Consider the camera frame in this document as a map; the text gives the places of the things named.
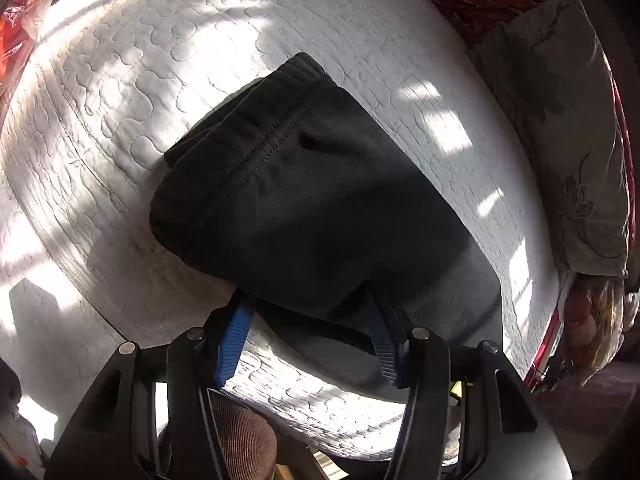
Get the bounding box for black pants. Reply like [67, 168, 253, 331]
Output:
[150, 52, 502, 400]

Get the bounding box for red blanket at bedside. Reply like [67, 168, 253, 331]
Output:
[524, 308, 563, 390]

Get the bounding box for plastic bag with plush toys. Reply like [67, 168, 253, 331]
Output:
[563, 276, 639, 387]

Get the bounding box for white quilted mattress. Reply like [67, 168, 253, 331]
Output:
[1, 0, 559, 460]

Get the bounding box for grey floral pillow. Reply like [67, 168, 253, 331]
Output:
[472, 0, 631, 278]

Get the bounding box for red plastic bag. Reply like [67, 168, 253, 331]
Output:
[1, 0, 52, 98]

